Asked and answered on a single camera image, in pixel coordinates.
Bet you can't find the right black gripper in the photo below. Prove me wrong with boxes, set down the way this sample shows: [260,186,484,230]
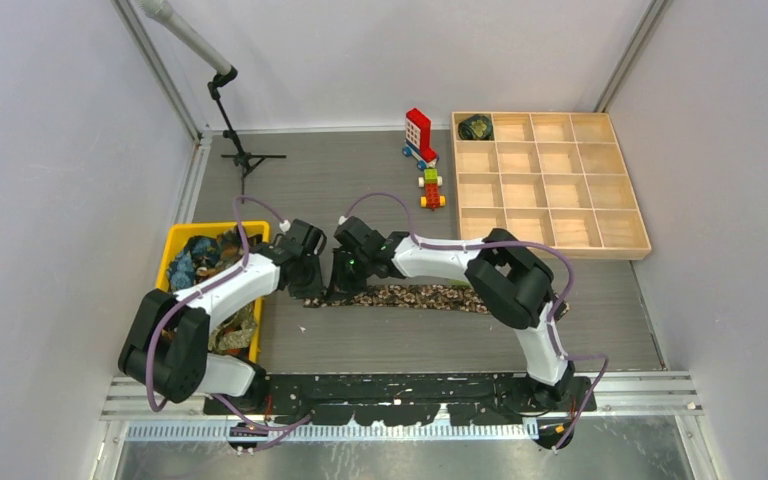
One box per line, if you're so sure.
[326,247,374,302]

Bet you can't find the red yellow toy block car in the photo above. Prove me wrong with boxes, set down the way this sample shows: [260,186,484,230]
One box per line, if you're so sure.
[418,168,447,210]

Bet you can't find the brown floral tie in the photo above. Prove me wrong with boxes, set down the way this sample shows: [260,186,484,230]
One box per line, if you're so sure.
[302,284,490,315]

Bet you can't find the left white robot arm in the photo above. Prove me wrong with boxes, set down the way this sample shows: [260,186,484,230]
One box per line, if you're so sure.
[118,219,326,414]

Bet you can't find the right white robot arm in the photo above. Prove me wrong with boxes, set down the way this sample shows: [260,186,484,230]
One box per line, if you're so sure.
[328,217,575,411]

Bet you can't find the pile of ties in bin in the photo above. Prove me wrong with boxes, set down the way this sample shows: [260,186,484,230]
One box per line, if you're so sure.
[166,225,263,359]

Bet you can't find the black microphone stand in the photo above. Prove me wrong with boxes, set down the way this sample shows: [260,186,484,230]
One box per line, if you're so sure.
[207,66,287,194]

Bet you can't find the yellow plastic bin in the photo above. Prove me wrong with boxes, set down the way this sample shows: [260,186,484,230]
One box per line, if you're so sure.
[152,220,271,366]

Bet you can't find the red white toy block tower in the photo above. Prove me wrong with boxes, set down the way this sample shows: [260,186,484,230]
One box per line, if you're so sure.
[402,108,439,171]

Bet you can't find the rolled dark green tie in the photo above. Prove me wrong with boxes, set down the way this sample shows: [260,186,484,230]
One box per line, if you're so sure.
[457,114,494,141]

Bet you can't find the wooden compartment tray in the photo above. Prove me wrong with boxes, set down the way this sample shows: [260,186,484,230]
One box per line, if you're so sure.
[451,111,652,260]

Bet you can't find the grey microphone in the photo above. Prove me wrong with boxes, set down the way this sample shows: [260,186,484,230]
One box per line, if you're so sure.
[138,0,236,76]

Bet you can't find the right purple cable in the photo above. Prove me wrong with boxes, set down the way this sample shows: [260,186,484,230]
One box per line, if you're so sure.
[337,192,610,454]

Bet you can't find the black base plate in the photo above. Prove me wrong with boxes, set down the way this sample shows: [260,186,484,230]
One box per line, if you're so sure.
[204,373,596,427]

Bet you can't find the aluminium frame rail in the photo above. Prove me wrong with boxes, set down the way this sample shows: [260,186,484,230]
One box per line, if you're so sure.
[100,371,702,421]

